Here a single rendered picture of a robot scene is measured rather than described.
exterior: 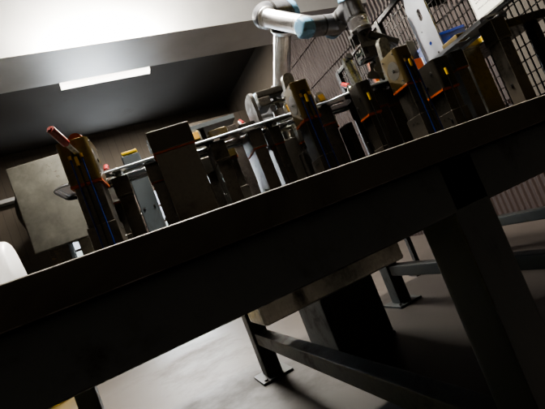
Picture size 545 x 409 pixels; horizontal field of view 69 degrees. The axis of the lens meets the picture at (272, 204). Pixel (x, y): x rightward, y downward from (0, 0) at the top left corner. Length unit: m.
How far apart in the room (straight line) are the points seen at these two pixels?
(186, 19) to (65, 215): 3.46
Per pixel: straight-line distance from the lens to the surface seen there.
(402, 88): 1.36
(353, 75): 1.75
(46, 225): 6.17
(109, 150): 8.08
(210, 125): 1.66
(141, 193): 1.62
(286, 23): 1.70
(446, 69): 1.45
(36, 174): 6.32
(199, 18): 3.73
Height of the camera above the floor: 0.66
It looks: 3 degrees up
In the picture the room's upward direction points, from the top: 22 degrees counter-clockwise
